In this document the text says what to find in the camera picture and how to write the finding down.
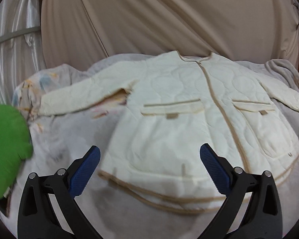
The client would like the shiny silver curtain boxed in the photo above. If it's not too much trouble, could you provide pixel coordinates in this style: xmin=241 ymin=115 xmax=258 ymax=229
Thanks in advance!
xmin=0 ymin=0 xmax=46 ymax=104

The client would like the cream quilted jacket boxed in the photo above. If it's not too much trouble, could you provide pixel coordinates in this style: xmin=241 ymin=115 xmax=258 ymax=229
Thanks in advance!
xmin=39 ymin=51 xmax=299 ymax=209

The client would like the green plush pillow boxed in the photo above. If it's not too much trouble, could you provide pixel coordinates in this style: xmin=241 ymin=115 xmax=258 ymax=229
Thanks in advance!
xmin=0 ymin=105 xmax=33 ymax=199

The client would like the grey floral fleece blanket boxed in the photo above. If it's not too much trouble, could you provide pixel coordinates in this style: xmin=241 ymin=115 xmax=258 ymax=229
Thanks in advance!
xmin=0 ymin=58 xmax=299 ymax=239

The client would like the beige fabric backdrop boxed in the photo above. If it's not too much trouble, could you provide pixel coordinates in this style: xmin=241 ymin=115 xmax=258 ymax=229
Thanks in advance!
xmin=41 ymin=0 xmax=299 ymax=71

